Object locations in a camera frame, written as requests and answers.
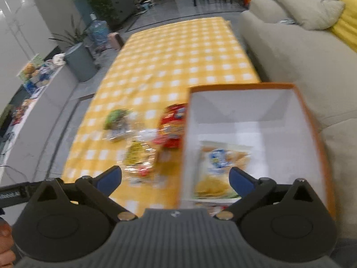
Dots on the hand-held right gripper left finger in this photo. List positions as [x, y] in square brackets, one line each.
[110, 180]

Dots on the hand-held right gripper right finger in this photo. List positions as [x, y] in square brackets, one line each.
[239, 180]

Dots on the yellow chips packet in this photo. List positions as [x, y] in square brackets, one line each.
[214, 173]

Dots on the clear packet yellow label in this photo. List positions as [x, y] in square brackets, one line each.
[136, 153]

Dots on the green snack packet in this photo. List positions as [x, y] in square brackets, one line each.
[117, 120]

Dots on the orange cardboard box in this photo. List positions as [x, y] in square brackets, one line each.
[251, 111]

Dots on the red snack packet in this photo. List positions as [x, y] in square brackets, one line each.
[173, 122]

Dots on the person's left hand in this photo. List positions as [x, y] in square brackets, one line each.
[5, 233]

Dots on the white low cabinet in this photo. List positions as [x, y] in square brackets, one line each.
[41, 111]

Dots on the grey plant pot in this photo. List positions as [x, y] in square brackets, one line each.
[81, 64]

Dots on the teddy bear picture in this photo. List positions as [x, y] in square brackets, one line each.
[29, 71]

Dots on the beige sofa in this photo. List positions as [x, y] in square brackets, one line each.
[279, 47]

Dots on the pink space heater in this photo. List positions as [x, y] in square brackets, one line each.
[115, 42]

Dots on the yellow checkered tablecloth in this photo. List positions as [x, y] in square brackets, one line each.
[173, 55]

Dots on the long-leaf potted plant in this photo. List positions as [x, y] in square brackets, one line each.
[73, 37]

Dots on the blue water jug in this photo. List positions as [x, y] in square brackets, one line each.
[97, 30]

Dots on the grey dresser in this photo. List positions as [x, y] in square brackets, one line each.
[120, 2]

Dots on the grey cushion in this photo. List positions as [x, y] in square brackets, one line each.
[306, 8]

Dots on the yellow cushion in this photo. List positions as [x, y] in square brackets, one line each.
[347, 25]

